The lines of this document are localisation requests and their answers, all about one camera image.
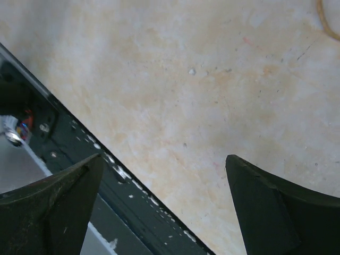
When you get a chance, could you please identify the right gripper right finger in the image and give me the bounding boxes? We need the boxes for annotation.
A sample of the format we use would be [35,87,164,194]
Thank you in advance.
[225,155,339,254]

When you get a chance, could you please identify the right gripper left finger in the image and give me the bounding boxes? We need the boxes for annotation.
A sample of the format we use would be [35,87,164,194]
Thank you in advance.
[1,154,104,254]

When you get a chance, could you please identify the red brown paper bag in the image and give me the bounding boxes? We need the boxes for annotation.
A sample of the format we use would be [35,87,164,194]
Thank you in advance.
[316,0,340,41]

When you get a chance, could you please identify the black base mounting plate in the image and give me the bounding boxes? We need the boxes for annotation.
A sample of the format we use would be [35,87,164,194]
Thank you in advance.
[1,47,211,254]

